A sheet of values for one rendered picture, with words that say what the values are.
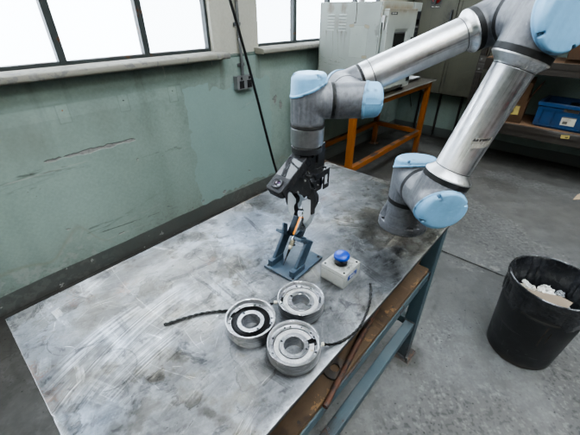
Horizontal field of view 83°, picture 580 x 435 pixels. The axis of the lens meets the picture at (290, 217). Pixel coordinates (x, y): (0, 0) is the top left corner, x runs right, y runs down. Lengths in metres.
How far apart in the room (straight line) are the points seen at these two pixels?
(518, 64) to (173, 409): 0.91
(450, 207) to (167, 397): 0.72
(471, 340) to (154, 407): 1.57
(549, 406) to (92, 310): 1.73
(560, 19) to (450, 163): 0.31
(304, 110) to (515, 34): 0.43
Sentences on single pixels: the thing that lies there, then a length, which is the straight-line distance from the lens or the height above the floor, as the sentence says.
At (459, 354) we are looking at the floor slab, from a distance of 1.87.
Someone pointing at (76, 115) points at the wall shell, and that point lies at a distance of 2.06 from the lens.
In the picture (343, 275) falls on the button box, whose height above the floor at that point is 0.84.
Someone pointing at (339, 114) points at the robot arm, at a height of 1.19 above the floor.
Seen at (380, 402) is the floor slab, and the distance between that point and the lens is 1.61.
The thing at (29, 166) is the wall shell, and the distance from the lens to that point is 2.06.
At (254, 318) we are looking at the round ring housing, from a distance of 0.75.
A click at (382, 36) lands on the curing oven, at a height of 1.22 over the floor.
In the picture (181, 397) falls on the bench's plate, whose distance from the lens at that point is 0.69.
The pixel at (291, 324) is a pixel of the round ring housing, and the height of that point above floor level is 0.83.
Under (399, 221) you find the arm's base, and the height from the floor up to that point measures 0.85.
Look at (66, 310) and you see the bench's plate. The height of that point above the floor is 0.80.
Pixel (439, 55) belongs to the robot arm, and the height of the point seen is 1.29.
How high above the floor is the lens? 1.38
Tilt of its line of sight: 32 degrees down
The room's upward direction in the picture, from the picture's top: straight up
